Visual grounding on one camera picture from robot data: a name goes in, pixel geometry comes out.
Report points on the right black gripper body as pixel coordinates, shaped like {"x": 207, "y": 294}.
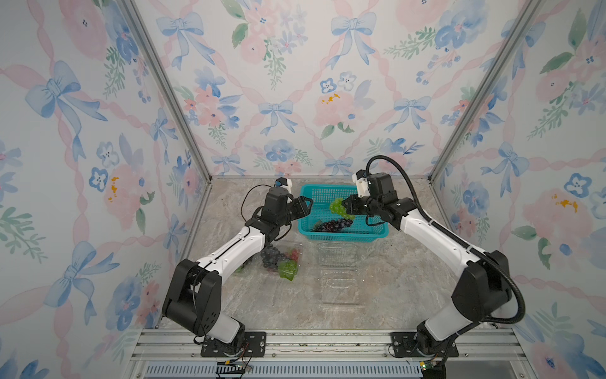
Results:
{"x": 353, "y": 204}

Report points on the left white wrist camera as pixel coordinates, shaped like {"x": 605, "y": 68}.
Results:
{"x": 284, "y": 183}

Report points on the purple red grape bunch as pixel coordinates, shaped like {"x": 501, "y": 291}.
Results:
{"x": 332, "y": 226}

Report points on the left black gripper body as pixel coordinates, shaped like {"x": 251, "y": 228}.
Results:
{"x": 293, "y": 211}

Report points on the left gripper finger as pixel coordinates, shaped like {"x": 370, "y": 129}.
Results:
{"x": 305, "y": 200}
{"x": 304, "y": 210}

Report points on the pink red grape bunch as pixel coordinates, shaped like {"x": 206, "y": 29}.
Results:
{"x": 294, "y": 254}

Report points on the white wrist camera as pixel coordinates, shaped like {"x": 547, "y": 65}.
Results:
{"x": 360, "y": 179}
{"x": 284, "y": 183}

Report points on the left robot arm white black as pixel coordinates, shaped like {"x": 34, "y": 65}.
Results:
{"x": 193, "y": 299}

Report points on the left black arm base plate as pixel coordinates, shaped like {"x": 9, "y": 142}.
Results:
{"x": 247, "y": 344}

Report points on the aluminium corner post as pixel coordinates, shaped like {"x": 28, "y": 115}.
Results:
{"x": 519, "y": 28}
{"x": 141, "y": 35}

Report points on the green grape leaf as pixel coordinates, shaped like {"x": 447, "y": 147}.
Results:
{"x": 288, "y": 269}

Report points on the left aluminium corner post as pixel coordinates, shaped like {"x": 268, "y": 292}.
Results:
{"x": 141, "y": 35}

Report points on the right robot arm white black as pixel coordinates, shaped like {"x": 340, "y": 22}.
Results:
{"x": 485, "y": 291}

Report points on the small green grape bunch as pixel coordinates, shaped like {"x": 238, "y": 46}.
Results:
{"x": 339, "y": 209}

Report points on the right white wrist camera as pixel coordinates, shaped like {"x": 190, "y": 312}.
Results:
{"x": 360, "y": 179}

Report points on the right aluminium corner post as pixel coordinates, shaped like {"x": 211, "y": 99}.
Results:
{"x": 519, "y": 28}

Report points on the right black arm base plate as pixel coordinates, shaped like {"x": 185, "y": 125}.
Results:
{"x": 420, "y": 345}

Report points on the aluminium front rail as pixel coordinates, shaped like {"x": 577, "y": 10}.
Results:
{"x": 483, "y": 353}

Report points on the dark blue grape bunch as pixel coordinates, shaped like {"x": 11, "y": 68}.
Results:
{"x": 271, "y": 257}

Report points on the teal plastic basket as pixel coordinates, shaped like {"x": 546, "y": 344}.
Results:
{"x": 328, "y": 220}

